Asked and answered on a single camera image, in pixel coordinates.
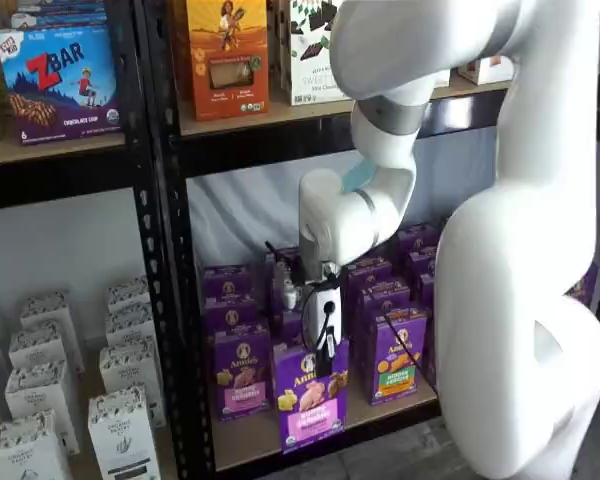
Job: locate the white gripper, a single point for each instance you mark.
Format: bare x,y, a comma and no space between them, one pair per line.
320,310

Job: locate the purple box pink patch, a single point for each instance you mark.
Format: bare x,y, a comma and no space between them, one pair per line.
312,410
242,375

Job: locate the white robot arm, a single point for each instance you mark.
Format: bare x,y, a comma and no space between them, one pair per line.
505,300

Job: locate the purple box green patch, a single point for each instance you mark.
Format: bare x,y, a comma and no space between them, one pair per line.
397,360

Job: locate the black metal shelf rack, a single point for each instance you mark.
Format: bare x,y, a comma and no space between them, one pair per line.
145,175
180,300

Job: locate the white mint chocolate box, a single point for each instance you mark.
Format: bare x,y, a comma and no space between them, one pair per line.
310,75

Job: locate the orange yellow snack box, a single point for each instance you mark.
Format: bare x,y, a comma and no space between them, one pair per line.
230,60

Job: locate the white brown snack box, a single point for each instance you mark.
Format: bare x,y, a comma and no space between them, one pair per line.
482,70

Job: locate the blue ZBar box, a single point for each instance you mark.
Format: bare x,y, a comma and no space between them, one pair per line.
60,85

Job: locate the blue snack box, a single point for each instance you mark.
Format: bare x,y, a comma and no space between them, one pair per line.
60,12

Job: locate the white patterned carton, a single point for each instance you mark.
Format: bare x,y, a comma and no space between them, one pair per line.
40,400
35,345
127,292
130,370
25,450
45,307
127,325
122,435

